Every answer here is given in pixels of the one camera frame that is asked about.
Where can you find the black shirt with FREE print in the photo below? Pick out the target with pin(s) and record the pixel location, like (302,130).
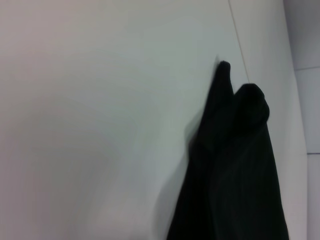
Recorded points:
(237,175)

